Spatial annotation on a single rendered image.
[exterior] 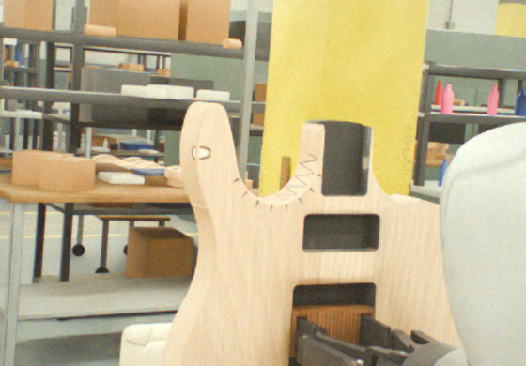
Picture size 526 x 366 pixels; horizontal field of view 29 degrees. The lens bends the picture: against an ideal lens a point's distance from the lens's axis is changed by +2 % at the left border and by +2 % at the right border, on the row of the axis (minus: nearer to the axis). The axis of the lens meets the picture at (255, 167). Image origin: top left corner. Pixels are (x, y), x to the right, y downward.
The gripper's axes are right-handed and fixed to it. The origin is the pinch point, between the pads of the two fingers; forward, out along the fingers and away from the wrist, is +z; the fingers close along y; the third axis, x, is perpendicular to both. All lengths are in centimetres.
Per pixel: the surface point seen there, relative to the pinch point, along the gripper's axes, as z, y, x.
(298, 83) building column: 122, 58, 25
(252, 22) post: 354, 153, 51
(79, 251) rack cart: 662, 163, -119
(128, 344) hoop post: 37.8, -9.2, -11.1
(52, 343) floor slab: 438, 87, -126
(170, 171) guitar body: 412, 138, -28
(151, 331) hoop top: 37.6, -6.1, -9.5
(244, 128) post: 354, 153, 0
